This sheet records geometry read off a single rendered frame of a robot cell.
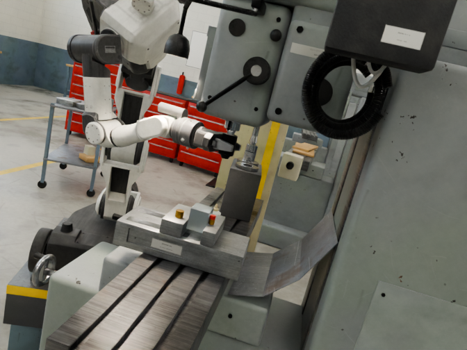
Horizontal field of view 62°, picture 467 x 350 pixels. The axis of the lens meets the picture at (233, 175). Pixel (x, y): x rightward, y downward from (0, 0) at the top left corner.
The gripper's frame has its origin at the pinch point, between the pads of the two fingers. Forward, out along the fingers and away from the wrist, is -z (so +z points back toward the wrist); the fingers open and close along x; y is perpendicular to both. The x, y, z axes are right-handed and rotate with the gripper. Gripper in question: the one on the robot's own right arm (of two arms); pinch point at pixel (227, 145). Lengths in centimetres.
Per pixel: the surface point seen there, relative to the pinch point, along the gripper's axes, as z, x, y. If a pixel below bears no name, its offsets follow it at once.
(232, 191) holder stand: 4.9, 24.0, 20.0
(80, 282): 27, -22, 50
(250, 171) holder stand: 1.3, 27.5, 11.3
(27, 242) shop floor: 169, 75, 124
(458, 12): -48, 2, -46
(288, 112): -18.0, -7.6, -14.3
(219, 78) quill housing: 1.9, -10.8, -18.6
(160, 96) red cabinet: 313, 393, 28
